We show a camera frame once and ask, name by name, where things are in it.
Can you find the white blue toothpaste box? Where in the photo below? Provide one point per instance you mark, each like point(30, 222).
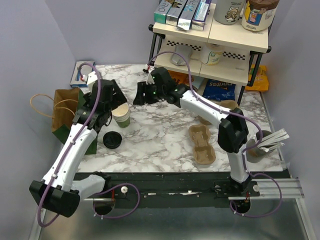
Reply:
point(199, 19)

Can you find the silver blue toothpaste box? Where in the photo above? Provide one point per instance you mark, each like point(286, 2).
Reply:
point(185, 19)

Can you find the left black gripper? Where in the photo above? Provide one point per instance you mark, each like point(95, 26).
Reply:
point(119, 98)

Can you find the blue doritos chips bag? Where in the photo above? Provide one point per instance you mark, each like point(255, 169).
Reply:
point(219, 91)

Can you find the green paper cup stack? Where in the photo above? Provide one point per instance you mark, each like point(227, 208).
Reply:
point(121, 115)

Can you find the brown paper bag green side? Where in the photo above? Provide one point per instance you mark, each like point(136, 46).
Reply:
point(65, 104)

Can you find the brown pulp cup carrier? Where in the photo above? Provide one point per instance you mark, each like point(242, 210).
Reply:
point(230, 104)
point(203, 151)

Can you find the yellow snack bag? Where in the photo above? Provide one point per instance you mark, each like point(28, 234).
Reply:
point(261, 83)

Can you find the teal toothpaste box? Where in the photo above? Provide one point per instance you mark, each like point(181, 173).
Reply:
point(160, 14)

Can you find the grey cartoon mug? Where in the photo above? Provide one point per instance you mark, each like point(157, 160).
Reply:
point(227, 12)

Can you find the cream black tiered shelf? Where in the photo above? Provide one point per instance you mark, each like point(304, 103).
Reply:
point(226, 53)

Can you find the blue razor package box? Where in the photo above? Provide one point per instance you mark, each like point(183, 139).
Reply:
point(76, 80)

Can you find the grey cup with straws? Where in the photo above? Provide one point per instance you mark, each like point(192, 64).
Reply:
point(265, 144)

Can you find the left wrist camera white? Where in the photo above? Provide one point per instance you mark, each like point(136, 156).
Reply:
point(89, 79)

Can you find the orange kettle chips bag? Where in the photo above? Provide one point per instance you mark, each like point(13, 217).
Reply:
point(179, 78)

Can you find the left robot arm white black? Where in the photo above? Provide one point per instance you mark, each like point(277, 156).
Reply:
point(57, 191)

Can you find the front brown pulp cup carrier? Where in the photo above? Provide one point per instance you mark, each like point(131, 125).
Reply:
point(203, 151)

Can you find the rear brown pulp cup carrier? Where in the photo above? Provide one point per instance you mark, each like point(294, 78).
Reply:
point(230, 104)

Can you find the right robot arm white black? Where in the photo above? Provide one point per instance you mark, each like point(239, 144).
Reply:
point(231, 125)

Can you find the white paper roll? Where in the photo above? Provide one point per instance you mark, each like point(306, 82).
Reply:
point(211, 53)

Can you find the black plastic lid stack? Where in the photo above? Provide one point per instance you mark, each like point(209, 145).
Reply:
point(112, 139)

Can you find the white cartoon canister brown lid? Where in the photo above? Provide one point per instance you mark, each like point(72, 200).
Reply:
point(258, 15)

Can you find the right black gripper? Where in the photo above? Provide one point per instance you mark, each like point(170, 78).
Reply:
point(142, 88)

